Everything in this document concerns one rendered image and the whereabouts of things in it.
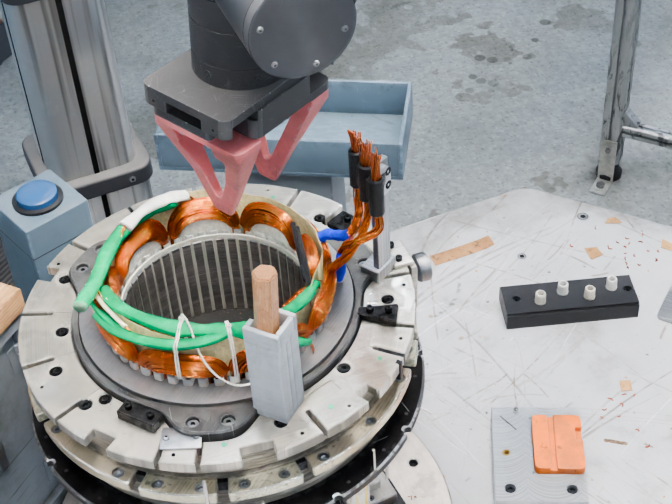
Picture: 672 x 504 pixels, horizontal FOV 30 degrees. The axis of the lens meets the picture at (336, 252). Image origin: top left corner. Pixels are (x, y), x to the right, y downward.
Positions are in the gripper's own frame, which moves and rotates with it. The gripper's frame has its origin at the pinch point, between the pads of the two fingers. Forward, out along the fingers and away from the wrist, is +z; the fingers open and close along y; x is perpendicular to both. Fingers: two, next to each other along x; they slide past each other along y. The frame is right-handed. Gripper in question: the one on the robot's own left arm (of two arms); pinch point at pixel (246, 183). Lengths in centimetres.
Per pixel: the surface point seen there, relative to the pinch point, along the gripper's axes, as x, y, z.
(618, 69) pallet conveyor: 43, 168, 100
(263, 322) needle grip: -1.3, -0.3, 11.5
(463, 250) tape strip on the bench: 13, 53, 52
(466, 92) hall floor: 86, 179, 132
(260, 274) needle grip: -0.9, 0.0, 7.5
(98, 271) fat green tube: 14.9, -0.7, 16.0
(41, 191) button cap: 37.5, 12.1, 28.3
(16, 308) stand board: 26.5, -0.8, 27.3
